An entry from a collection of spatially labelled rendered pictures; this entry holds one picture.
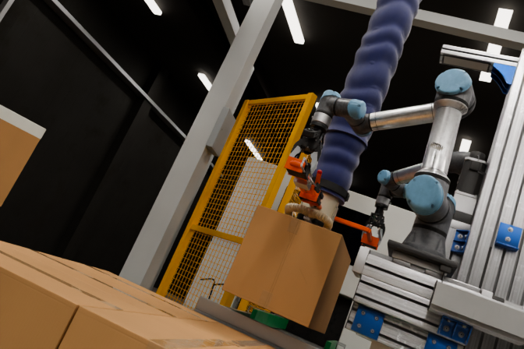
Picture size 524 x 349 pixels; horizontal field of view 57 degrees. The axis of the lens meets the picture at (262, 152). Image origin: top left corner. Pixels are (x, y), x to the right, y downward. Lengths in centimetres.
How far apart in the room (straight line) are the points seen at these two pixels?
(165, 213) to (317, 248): 137
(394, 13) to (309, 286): 153
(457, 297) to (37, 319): 111
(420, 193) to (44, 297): 111
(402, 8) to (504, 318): 178
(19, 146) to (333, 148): 148
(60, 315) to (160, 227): 210
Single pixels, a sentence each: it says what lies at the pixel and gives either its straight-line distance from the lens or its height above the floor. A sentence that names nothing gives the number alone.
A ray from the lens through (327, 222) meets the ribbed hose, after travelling 222.
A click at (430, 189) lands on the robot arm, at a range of 163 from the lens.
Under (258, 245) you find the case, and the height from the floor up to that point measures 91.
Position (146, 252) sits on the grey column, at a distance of 318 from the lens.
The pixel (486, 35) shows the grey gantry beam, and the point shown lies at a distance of 429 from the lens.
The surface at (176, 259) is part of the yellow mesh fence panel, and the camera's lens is 369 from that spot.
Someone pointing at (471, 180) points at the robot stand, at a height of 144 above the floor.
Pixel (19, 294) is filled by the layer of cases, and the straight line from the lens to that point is 119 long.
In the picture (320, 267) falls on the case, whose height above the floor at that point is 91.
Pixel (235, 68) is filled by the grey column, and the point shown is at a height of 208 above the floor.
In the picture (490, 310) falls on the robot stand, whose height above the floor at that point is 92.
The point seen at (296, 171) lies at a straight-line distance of 183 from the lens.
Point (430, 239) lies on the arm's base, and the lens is 173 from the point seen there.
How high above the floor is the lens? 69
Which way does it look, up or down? 16 degrees up
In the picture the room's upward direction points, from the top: 23 degrees clockwise
